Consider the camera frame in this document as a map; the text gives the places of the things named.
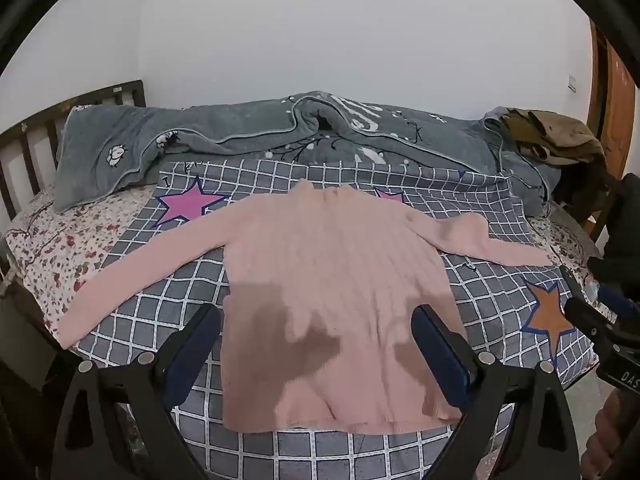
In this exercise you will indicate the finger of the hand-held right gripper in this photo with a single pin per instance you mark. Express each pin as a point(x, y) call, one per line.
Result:
point(590, 321)
point(590, 286)

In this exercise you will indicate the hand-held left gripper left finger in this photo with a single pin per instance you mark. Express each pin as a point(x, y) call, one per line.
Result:
point(184, 376)

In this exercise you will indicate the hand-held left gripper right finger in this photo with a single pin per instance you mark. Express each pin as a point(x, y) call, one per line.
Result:
point(444, 355)

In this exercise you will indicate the pink ribbed sweater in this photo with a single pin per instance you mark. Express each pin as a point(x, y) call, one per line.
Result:
point(330, 305)

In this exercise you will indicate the pile of brown clothes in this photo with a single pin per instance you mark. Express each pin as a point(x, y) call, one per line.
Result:
point(550, 135)

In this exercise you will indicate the black garment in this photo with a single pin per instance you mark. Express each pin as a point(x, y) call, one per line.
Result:
point(617, 230)

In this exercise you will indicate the grey checked blanket with stars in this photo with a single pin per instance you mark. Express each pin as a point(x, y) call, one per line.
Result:
point(150, 320)

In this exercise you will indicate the floral bed sheet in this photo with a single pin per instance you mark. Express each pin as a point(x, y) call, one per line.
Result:
point(55, 255)

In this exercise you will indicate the brown wooden door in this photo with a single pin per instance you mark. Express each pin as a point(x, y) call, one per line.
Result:
point(617, 95)

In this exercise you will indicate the grey quilt with white flowers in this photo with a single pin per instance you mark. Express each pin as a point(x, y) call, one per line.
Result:
point(280, 130)

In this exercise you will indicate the dark wooden headboard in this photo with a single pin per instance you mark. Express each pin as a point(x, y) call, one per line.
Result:
point(30, 135)

